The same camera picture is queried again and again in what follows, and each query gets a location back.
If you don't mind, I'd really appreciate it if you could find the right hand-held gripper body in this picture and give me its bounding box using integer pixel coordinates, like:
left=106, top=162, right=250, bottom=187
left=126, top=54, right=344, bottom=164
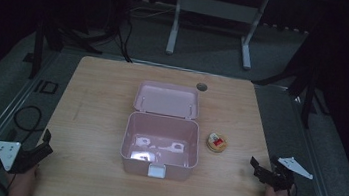
left=263, top=153, right=316, bottom=196

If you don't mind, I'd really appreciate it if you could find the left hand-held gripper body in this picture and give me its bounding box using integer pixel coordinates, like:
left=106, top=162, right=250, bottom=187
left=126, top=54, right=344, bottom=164
left=0, top=139, right=44, bottom=178

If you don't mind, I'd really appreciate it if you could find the round snack packet red label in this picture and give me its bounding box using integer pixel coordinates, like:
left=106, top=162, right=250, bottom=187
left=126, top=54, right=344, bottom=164
left=204, top=131, right=230, bottom=155

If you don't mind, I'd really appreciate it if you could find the pink storage box with lid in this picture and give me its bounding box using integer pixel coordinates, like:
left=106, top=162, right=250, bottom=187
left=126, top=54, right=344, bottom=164
left=117, top=77, right=208, bottom=184

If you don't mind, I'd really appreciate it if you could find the person's left hand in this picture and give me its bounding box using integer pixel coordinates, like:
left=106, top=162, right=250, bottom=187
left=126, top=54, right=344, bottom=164
left=4, top=161, right=41, bottom=196

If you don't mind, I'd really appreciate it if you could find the black metal stand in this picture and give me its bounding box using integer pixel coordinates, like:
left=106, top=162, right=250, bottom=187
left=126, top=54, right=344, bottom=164
left=246, top=27, right=340, bottom=132
left=21, top=0, right=140, bottom=92

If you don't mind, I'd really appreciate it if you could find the grey round table grommet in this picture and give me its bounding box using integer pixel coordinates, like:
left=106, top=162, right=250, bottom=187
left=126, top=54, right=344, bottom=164
left=195, top=82, right=209, bottom=93

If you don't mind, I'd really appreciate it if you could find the white metal desk frame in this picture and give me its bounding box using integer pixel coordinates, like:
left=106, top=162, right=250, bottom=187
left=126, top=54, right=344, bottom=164
left=164, top=0, right=271, bottom=72

